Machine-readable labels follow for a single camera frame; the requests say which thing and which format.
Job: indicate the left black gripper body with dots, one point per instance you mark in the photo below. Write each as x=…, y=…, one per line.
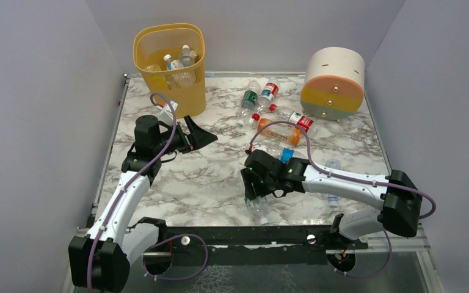
x=188, y=138

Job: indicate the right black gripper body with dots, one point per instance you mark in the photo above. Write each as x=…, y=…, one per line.
x=253, y=176

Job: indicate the clear bottle bright blue label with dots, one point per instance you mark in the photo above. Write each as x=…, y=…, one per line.
x=284, y=154

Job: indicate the yellow juice bottle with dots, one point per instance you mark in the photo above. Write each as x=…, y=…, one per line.
x=155, y=82

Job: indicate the clear bottle blue label red cap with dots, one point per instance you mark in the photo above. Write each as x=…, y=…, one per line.
x=181, y=79

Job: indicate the small clear bottle blue cap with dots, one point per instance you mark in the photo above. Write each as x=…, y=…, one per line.
x=332, y=200

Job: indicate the clear unlabeled bottle white cap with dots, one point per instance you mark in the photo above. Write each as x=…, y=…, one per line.
x=187, y=56

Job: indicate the clear bottle blue green label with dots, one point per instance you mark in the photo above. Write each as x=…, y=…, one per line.
x=259, y=209

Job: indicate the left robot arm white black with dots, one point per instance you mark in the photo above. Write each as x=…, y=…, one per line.
x=102, y=258

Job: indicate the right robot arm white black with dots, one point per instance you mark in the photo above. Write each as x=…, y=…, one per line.
x=393, y=200

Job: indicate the yellow plastic mesh bin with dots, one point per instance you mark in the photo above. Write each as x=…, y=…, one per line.
x=153, y=43

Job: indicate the orange drink bottle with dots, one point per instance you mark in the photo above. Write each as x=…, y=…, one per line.
x=282, y=131

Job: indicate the clear bottle red white label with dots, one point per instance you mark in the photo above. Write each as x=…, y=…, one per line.
x=310, y=126

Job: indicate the clear bottle dark green label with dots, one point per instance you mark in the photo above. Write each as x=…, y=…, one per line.
x=248, y=103

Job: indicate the white cylindrical container orange lid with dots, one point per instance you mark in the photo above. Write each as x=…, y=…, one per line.
x=334, y=86

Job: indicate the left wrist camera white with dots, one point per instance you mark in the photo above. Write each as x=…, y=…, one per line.
x=165, y=116

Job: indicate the black aluminium base frame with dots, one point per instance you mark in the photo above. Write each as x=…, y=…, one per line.
x=261, y=237

